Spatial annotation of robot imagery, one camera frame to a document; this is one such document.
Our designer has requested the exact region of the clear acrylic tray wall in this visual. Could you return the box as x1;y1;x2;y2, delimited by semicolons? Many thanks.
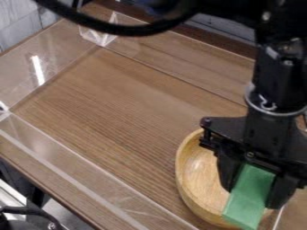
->
0;107;198;230

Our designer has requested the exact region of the clear acrylic corner bracket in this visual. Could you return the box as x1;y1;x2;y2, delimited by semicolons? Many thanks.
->
76;12;120;48

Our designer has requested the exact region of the brown wooden bowl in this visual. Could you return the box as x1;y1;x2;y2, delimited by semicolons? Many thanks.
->
173;128;280;230

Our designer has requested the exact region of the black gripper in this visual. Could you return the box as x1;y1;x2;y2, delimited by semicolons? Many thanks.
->
200;104;307;209

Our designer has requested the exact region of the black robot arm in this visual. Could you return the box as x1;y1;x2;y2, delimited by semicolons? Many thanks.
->
200;0;307;209

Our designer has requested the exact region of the green rectangular block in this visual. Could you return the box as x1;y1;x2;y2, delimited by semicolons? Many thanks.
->
222;164;275;230

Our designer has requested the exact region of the black cable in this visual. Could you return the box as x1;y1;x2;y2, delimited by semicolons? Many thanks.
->
33;0;202;38

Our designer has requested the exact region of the black clamp with cable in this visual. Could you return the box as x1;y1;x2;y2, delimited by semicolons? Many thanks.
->
0;200;61;230

